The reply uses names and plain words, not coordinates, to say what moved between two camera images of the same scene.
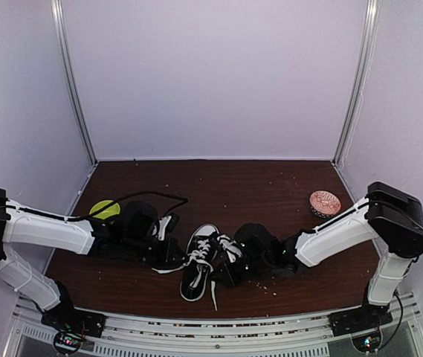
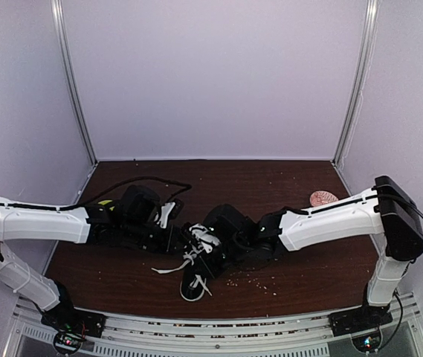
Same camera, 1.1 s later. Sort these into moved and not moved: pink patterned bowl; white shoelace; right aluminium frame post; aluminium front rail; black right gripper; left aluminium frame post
Moved: black right gripper; white shoelace
Not moved: aluminium front rail; right aluminium frame post; pink patterned bowl; left aluminium frame post
